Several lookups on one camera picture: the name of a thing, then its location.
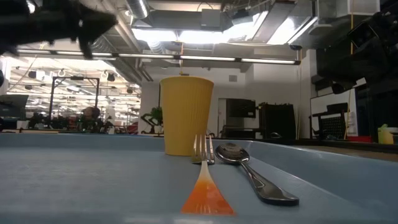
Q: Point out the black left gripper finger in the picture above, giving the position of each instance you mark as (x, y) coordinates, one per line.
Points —
(96, 18)
(94, 29)

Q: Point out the yellow ribbed cup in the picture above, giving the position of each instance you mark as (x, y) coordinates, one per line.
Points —
(186, 115)

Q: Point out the shiny metal spoon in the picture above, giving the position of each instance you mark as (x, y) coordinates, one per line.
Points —
(258, 183)

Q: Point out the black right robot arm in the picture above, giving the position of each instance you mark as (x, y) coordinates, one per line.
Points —
(388, 18)

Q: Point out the blue plastic tray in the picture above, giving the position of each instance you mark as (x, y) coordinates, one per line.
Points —
(93, 174)

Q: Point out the white board panel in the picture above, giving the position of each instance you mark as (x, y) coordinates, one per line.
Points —
(320, 104)

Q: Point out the black mesh cart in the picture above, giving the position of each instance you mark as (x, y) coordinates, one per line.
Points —
(332, 124)

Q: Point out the red box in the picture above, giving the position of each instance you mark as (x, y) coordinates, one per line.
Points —
(359, 138)

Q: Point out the yellow-green bottle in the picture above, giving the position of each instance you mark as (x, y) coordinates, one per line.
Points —
(385, 135)

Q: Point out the person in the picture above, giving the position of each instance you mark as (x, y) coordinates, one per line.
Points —
(90, 115)

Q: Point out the dark desk monitor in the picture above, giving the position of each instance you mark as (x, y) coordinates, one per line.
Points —
(12, 107)

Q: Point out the black cabinet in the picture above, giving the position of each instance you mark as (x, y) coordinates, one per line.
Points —
(276, 121)

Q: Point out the green potted plant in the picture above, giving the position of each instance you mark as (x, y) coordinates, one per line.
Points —
(156, 114)

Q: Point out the long ceiling light bar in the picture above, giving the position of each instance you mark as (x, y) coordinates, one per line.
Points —
(205, 58)

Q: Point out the silver ventilation duct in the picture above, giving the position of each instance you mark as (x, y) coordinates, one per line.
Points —
(138, 7)

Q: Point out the black tall stand frame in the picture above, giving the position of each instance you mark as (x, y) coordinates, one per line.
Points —
(74, 78)

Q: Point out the black wall monitor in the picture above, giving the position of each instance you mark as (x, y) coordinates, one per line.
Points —
(241, 108)

